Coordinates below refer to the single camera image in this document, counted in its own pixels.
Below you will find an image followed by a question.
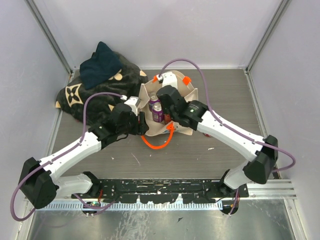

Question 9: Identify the left aluminium frame post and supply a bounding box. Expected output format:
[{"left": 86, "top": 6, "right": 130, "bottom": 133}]
[{"left": 24, "top": 0, "right": 74, "bottom": 74}]

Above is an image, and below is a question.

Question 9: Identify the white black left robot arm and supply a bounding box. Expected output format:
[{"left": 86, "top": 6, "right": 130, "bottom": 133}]
[{"left": 19, "top": 103, "right": 149, "bottom": 209}]

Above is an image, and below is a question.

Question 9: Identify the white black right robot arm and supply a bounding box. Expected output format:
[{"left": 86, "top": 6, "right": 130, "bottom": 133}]
[{"left": 156, "top": 85, "right": 278, "bottom": 197}]

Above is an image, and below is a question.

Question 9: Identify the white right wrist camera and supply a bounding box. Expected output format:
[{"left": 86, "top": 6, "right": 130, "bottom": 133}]
[{"left": 156, "top": 71, "right": 178, "bottom": 89}]

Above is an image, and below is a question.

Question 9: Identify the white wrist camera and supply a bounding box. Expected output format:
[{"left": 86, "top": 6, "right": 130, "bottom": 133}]
[
  {"left": 156, "top": 71, "right": 178, "bottom": 89},
  {"left": 120, "top": 95, "right": 141, "bottom": 116}
]

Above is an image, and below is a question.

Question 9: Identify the aluminium frame post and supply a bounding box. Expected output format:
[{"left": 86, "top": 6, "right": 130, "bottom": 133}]
[
  {"left": 245, "top": 0, "right": 292, "bottom": 74},
  {"left": 24, "top": 0, "right": 74, "bottom": 74}
]

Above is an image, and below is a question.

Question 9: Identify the dark floral plush blanket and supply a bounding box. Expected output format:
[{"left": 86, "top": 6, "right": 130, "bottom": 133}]
[{"left": 55, "top": 51, "right": 148, "bottom": 126}]

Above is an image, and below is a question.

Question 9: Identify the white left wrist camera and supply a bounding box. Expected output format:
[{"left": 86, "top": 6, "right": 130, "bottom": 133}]
[{"left": 120, "top": 95, "right": 141, "bottom": 116}]

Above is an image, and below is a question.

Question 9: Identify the right aluminium frame post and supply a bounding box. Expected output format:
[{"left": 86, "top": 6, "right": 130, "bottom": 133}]
[{"left": 245, "top": 0, "right": 292, "bottom": 74}]

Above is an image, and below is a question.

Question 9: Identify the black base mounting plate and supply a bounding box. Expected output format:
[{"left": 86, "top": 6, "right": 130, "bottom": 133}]
[{"left": 78, "top": 179, "right": 236, "bottom": 204}]

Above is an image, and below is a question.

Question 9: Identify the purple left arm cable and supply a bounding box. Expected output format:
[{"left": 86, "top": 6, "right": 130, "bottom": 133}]
[{"left": 9, "top": 91, "right": 126, "bottom": 222}]

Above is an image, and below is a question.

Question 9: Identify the navy blue cloth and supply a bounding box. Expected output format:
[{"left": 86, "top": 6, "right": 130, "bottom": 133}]
[{"left": 79, "top": 41, "right": 123, "bottom": 90}]

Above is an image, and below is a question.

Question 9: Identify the beige canvas tote bag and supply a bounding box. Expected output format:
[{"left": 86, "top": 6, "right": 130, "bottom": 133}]
[{"left": 138, "top": 70, "right": 199, "bottom": 150}]

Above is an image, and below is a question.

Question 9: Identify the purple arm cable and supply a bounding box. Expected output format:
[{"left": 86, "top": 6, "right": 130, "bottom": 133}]
[
  {"left": 159, "top": 58, "right": 297, "bottom": 173},
  {"left": 9, "top": 91, "right": 126, "bottom": 222}
]

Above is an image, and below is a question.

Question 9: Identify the aluminium cable duct rail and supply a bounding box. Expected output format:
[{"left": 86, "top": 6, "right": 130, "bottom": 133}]
[{"left": 40, "top": 200, "right": 223, "bottom": 211}]

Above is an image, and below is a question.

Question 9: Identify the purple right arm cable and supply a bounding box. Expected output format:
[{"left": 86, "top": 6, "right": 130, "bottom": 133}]
[{"left": 159, "top": 58, "right": 297, "bottom": 173}]

